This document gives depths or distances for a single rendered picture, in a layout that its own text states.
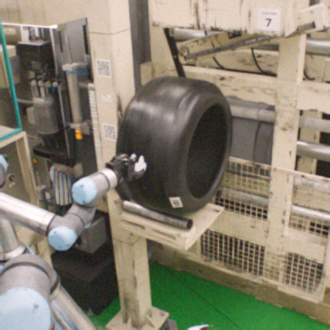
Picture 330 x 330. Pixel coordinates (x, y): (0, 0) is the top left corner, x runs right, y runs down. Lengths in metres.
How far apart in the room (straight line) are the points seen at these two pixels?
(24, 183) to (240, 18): 1.19
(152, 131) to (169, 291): 1.47
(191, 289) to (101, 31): 1.73
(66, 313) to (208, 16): 1.28
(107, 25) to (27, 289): 1.19
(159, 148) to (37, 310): 0.88
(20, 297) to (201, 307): 1.96
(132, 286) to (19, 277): 1.51
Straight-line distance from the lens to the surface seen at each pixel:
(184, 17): 2.00
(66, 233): 1.42
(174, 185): 1.74
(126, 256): 2.40
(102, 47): 1.95
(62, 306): 1.21
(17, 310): 1.00
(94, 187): 1.46
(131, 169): 1.63
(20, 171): 2.15
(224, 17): 1.92
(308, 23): 1.94
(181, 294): 2.95
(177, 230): 1.99
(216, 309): 2.86
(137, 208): 2.06
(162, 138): 1.69
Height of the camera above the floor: 2.01
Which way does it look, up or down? 27 degrees down
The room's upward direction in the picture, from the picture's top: 3 degrees counter-clockwise
